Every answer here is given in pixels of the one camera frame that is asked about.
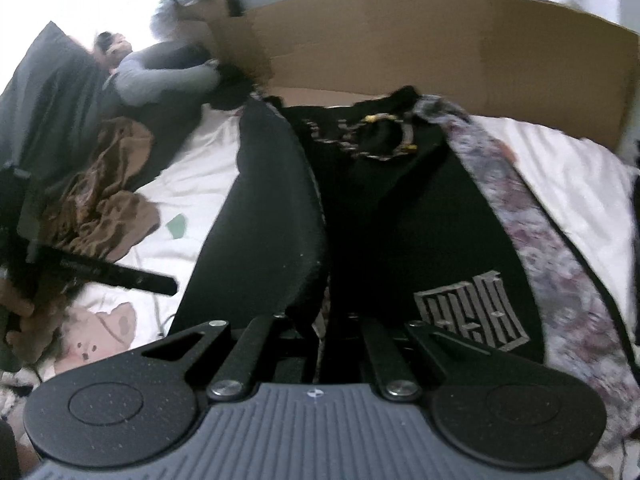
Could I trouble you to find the floral patterned garment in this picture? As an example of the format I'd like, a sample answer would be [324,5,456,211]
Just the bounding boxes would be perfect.
[413,96,639,462]

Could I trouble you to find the black knit sweater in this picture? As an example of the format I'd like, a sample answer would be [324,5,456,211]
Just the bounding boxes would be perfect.
[171,88,544,384]

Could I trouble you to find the person's left hand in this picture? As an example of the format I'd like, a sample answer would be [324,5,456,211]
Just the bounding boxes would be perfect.
[1,278,68,364]

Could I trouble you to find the brown cloth garment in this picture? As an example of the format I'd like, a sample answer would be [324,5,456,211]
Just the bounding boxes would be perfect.
[40,117,160,262]

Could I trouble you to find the dark grey pillow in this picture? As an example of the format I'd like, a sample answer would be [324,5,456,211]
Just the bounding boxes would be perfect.
[1,22,107,191]

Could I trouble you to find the grey and black plush toy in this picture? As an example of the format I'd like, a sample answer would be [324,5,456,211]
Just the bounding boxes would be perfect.
[92,32,221,107]

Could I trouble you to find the white printed bed sheet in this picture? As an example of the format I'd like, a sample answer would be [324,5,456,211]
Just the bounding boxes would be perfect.
[0,102,640,480]

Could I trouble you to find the brown cardboard box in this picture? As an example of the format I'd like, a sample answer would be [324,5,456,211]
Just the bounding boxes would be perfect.
[178,0,639,148]

